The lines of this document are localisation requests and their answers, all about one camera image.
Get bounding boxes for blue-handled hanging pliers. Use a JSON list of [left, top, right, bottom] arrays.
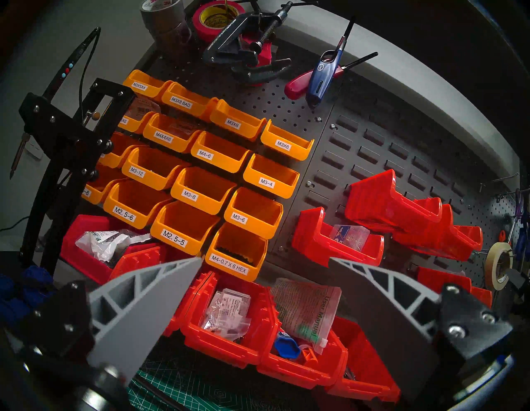
[[518, 207, 530, 259]]

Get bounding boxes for white plastic bag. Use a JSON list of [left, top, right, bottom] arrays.
[[75, 230, 152, 262]]

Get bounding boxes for small blue part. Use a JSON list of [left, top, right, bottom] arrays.
[[274, 331, 301, 360]]

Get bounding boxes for beige masking tape roll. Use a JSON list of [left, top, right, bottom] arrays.
[[484, 242, 514, 291]]

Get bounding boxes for red and black hanging clamp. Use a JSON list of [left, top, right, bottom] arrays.
[[203, 0, 292, 85]]

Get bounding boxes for grey pegboard wall panel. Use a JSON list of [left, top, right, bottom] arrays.
[[141, 25, 530, 290]]

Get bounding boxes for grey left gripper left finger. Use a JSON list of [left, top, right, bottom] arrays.
[[19, 258, 203, 375]]

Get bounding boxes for black soldering iron pen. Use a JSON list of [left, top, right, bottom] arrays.
[[9, 27, 102, 181]]

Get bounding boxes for yellow parts bin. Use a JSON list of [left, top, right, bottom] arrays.
[[81, 164, 125, 204], [243, 153, 300, 198], [118, 99, 162, 134], [205, 222, 268, 282], [122, 147, 191, 191], [161, 82, 219, 121], [261, 120, 315, 161], [190, 131, 252, 174], [210, 99, 267, 141], [123, 70, 172, 102], [99, 133, 143, 168], [103, 179, 172, 230], [224, 186, 284, 240], [143, 113, 203, 154], [150, 200, 221, 255], [171, 167, 237, 215]]

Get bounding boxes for green cutting mat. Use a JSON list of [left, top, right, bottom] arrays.
[[128, 356, 290, 411]]

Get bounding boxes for blue and red hanging tool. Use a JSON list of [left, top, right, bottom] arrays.
[[284, 17, 378, 109]]

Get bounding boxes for grey duct tape roll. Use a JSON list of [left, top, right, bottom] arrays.
[[140, 0, 192, 46]]

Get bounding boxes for small clear hardware bag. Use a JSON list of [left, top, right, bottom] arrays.
[[330, 225, 370, 251]]

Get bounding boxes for red shelf bin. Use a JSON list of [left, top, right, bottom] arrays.
[[327, 317, 401, 402], [60, 215, 158, 285], [180, 271, 282, 369], [110, 244, 207, 336], [257, 286, 348, 389]]

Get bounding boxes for blue clamp long black bar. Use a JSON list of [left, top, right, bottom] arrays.
[[0, 273, 29, 328], [21, 265, 55, 299]]

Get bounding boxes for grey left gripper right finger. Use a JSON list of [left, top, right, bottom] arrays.
[[329, 258, 514, 402]]

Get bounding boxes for small printed parts bag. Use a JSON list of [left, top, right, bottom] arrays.
[[201, 289, 252, 341]]

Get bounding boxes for black soldering stand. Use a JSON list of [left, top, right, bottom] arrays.
[[19, 78, 137, 274]]

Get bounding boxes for clear zip bag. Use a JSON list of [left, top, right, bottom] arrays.
[[270, 278, 342, 355]]

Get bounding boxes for red tape roll yellow core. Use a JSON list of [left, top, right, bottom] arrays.
[[192, 0, 246, 44]]

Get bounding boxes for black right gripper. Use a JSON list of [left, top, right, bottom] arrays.
[[506, 268, 530, 319]]

